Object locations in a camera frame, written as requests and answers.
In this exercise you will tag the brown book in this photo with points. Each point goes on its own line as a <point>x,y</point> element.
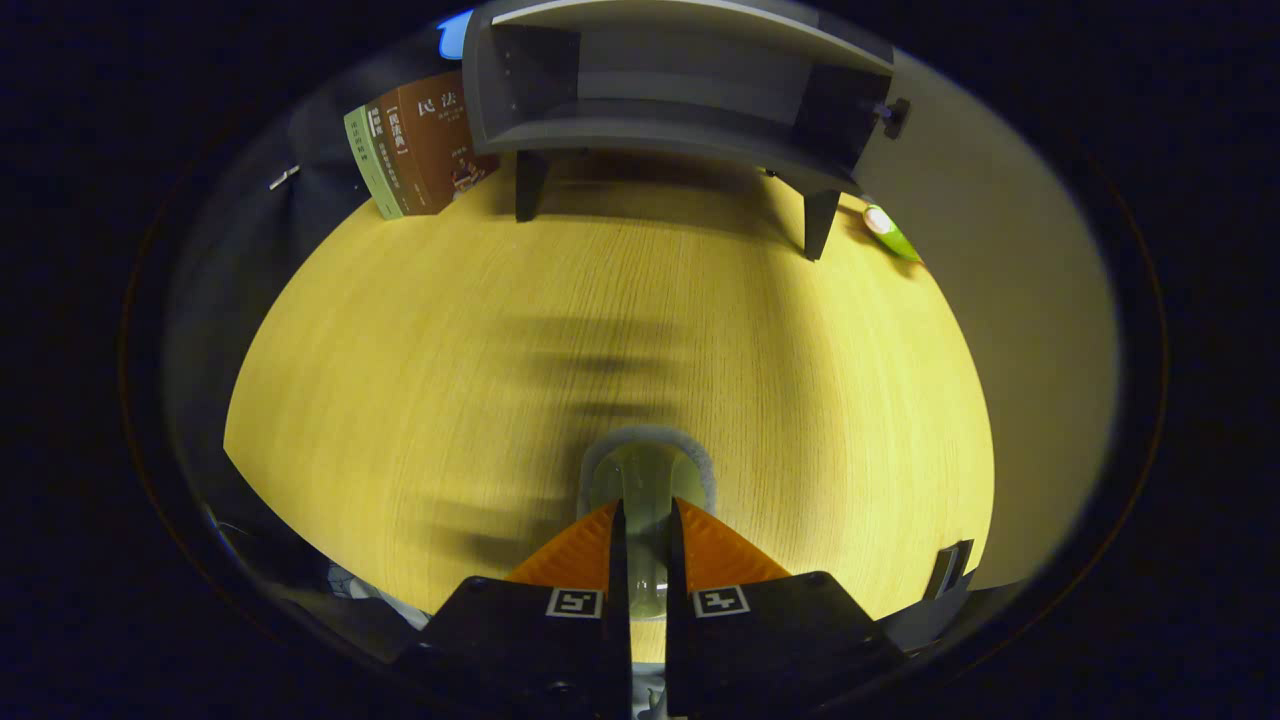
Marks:
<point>445,140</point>

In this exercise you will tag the grey cabinet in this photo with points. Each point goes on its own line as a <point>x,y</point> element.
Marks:
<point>640,130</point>

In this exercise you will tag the silver clip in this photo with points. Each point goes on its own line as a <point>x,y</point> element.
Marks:
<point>283,178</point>

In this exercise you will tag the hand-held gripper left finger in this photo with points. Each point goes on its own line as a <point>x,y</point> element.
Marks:
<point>530,650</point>

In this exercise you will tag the pink and green plush toy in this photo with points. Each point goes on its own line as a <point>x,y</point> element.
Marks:
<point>890,232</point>

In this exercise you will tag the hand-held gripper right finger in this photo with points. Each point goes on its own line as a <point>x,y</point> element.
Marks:
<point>770,650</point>

